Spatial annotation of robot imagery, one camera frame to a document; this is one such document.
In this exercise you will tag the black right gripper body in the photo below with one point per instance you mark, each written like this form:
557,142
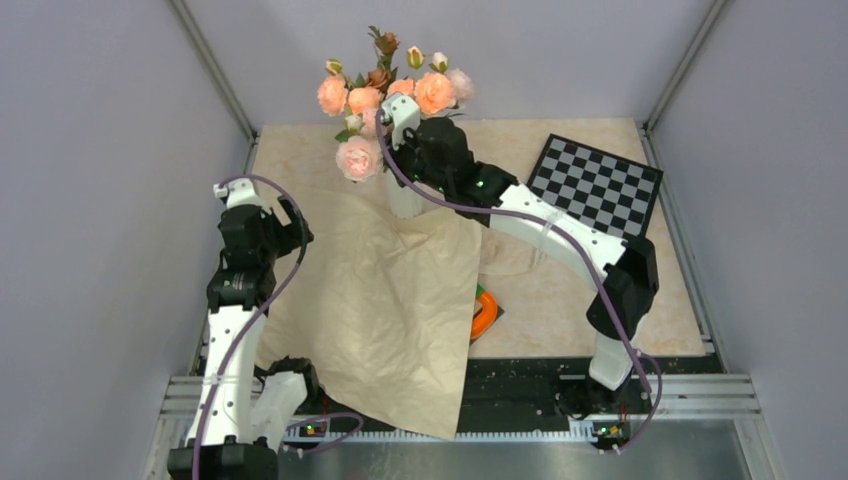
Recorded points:
408,159

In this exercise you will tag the small pink rose stem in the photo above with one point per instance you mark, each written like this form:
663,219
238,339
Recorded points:
434,92

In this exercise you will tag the white pink rose stem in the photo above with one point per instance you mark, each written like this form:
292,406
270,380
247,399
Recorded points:
359,156

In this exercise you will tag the orange paper flower bouquet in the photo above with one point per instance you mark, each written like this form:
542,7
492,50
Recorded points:
382,307

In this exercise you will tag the peach pink flower stem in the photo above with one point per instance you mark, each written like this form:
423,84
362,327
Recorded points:
338,95

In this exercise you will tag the pale pink peony stem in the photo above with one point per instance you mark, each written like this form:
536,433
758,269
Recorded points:
462,84

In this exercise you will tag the brown rose flower stem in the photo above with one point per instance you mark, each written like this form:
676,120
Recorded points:
385,45

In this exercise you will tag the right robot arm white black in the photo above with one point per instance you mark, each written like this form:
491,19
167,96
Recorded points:
623,274

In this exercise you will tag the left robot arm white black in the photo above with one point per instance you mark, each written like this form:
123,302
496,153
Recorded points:
224,442

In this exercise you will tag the white ribbed vase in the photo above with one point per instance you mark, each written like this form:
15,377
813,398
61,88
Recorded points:
403,202

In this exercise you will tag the black grey checkerboard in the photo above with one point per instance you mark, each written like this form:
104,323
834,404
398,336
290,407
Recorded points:
606,192

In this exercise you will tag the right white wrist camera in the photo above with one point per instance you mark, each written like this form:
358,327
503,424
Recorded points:
401,112

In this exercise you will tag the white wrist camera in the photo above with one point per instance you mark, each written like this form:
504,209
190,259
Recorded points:
401,112
239,192

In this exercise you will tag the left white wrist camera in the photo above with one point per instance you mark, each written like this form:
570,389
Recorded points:
239,192

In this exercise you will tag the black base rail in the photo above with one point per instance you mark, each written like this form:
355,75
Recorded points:
496,395

